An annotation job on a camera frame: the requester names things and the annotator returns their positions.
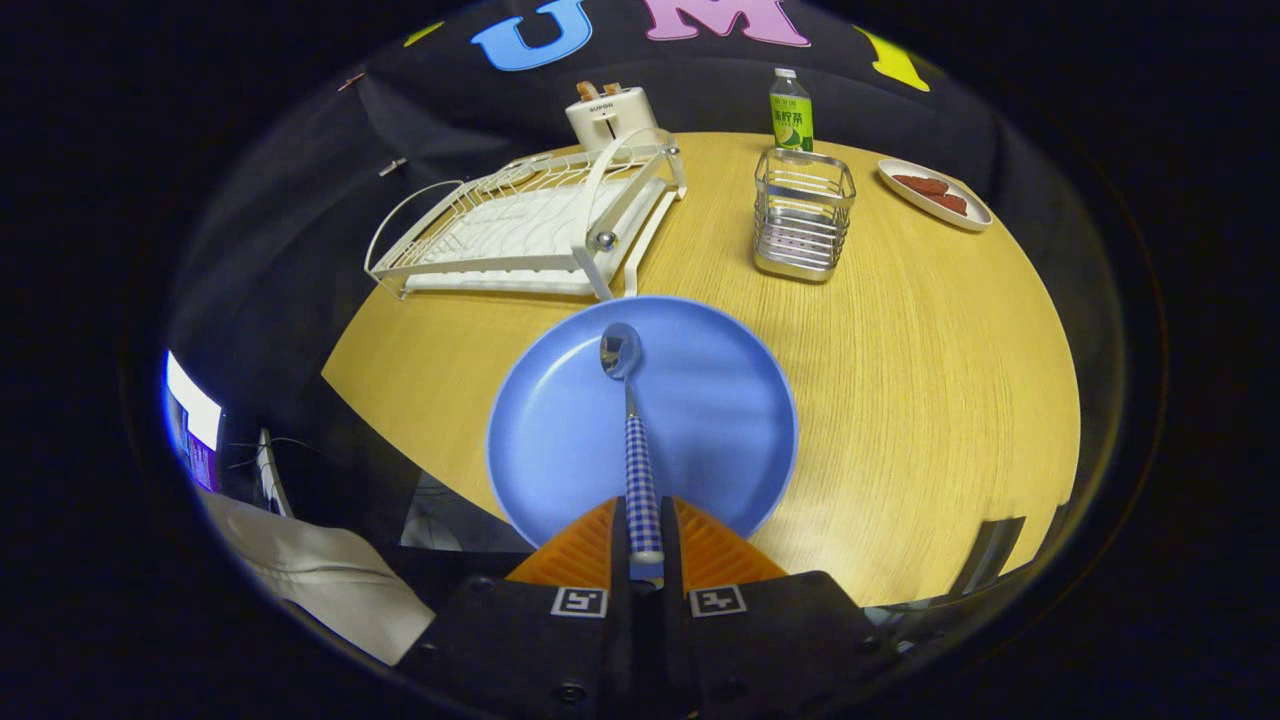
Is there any lit computer screen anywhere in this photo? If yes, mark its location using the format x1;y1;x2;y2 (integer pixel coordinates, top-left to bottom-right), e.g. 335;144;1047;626
163;350;223;493

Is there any blue checked handle spoon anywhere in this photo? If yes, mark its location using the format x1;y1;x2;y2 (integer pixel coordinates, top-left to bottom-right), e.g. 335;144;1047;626
600;322;666;586

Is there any black backdrop cloth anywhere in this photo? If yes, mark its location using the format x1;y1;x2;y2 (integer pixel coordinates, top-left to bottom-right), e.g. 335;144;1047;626
165;0;1051;501

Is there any white toaster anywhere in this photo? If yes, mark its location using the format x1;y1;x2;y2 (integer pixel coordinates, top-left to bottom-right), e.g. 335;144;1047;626
565;85;661;151

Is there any white wire dish rack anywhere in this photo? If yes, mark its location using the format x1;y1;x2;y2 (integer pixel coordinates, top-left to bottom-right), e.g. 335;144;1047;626
365;128;689;301

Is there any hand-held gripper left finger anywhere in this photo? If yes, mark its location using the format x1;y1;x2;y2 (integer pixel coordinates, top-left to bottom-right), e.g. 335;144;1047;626
400;497;641;720

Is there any blue plate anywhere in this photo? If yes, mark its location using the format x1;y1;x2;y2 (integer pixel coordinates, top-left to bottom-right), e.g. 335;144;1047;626
487;295;799;551

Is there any white oval dish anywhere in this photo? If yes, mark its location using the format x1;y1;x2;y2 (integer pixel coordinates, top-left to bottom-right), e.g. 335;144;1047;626
878;158;994;233

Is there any black chair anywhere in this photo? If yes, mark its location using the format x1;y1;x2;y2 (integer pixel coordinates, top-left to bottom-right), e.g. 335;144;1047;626
945;515;1071;601

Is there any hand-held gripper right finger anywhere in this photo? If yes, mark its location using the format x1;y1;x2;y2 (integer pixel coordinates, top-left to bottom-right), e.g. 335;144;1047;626
660;497;897;720

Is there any white cloth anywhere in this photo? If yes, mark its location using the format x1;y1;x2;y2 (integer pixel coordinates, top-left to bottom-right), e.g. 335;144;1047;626
200;488;436;666

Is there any green label drink bottle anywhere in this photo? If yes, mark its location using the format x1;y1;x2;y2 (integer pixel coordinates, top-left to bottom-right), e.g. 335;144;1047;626
769;68;815;156

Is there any metal wire basket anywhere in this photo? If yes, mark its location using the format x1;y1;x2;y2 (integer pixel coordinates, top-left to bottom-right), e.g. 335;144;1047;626
752;147;858;284

